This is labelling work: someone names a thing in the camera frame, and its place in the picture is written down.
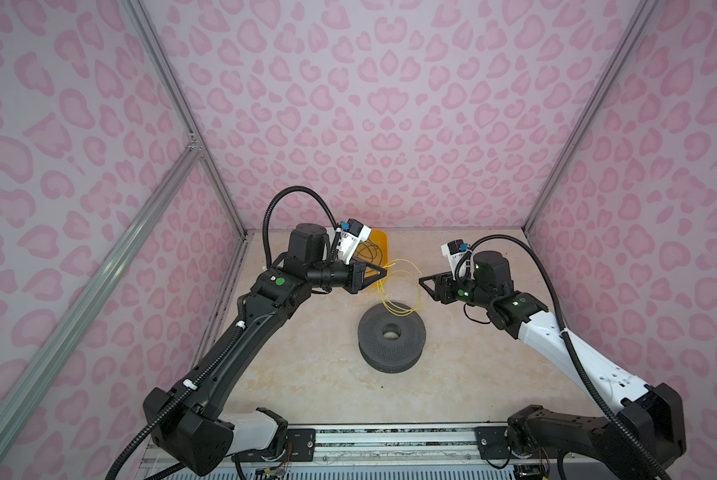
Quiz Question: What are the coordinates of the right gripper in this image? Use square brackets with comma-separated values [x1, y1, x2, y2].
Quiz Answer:
[417, 269, 494, 309]

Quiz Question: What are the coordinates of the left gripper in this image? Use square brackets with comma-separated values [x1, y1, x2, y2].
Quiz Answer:
[308, 255, 388, 295]

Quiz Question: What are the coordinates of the yellow cable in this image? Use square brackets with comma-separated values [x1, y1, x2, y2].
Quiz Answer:
[375, 259, 427, 317]

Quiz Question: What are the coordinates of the dark grey cable spool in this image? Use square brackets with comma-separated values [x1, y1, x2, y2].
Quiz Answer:
[358, 304, 427, 374]

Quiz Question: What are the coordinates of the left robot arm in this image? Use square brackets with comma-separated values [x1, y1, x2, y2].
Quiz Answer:
[142, 219, 387, 477]

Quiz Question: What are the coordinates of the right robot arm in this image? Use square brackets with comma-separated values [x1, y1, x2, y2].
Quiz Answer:
[419, 251, 687, 479]

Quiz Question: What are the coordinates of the yellow plastic tray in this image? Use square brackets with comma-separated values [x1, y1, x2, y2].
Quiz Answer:
[354, 229, 391, 269]

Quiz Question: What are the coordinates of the green cable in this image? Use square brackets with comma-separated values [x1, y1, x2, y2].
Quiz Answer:
[357, 239, 385, 268]

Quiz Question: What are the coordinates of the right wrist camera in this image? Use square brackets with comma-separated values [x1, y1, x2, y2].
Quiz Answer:
[441, 239, 471, 279]

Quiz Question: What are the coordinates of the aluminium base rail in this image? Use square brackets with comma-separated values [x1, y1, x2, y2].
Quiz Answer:
[208, 423, 614, 479]

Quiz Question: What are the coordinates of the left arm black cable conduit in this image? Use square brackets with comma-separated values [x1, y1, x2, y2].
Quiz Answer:
[104, 185, 342, 480]

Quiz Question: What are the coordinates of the aluminium frame post right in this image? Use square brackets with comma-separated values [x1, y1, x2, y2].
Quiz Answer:
[522, 0, 664, 238]

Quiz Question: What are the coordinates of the aluminium frame post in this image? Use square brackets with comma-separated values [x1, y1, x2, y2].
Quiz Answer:
[120, 0, 246, 238]
[522, 0, 664, 238]

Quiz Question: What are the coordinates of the aluminium frame post left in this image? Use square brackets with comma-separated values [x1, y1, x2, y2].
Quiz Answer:
[120, 0, 246, 238]

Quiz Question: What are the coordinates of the aluminium diagonal frame bar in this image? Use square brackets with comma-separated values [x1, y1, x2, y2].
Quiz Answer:
[0, 143, 202, 464]

